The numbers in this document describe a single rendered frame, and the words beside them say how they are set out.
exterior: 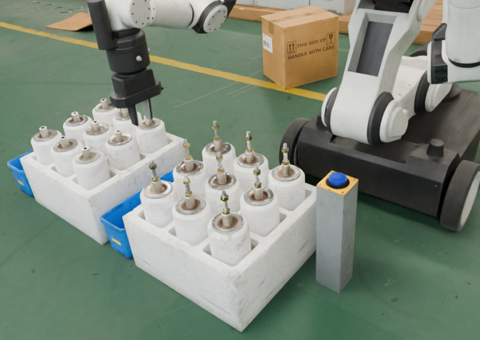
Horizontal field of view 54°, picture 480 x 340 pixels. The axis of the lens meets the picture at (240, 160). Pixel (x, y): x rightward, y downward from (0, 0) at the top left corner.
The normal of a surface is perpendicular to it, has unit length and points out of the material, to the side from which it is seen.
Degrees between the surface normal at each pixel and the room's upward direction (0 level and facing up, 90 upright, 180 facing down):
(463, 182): 37
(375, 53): 64
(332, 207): 90
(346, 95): 49
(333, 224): 90
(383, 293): 0
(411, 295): 0
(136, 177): 90
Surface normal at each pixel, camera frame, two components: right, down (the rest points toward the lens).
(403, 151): -0.08, -0.84
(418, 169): -0.49, -0.25
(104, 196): 0.76, 0.29
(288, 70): 0.40, 0.47
